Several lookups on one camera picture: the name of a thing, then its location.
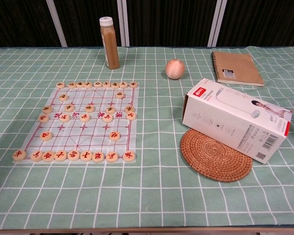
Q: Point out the red-lettered wooden chess piece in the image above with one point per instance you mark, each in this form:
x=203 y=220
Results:
x=73 y=156
x=86 y=156
x=48 y=156
x=46 y=136
x=64 y=118
x=43 y=118
x=98 y=157
x=129 y=156
x=60 y=155
x=131 y=115
x=19 y=155
x=107 y=118
x=85 y=117
x=112 y=157
x=114 y=135
x=36 y=156

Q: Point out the black-lettered wooden chess piece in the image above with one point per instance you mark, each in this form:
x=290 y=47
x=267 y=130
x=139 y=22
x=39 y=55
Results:
x=110 y=109
x=106 y=84
x=123 y=85
x=80 y=84
x=72 y=85
x=89 y=108
x=133 y=84
x=119 y=94
x=60 y=85
x=69 y=107
x=47 y=109
x=97 y=84
x=63 y=97
x=129 y=109
x=115 y=85
x=88 y=84

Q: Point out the translucent plastic chess board sheet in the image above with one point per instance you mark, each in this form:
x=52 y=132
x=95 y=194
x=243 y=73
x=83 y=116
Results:
x=98 y=127

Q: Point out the pink orange ball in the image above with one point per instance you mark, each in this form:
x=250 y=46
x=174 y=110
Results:
x=175 y=69

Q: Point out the brown drink bottle white cap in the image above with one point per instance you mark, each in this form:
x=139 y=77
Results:
x=110 y=46

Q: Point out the round woven rattan coaster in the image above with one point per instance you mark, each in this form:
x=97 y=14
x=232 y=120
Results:
x=215 y=159

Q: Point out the green checkered tablecloth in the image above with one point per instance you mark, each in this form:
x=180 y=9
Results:
x=147 y=200

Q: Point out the white red cardboard product box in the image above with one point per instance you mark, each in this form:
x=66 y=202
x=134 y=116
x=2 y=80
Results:
x=235 y=117

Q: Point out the brown spiral notebook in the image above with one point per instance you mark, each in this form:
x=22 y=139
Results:
x=236 y=67

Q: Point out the white metal frame post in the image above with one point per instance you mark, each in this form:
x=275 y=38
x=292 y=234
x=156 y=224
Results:
x=216 y=23
x=124 y=23
x=56 y=23

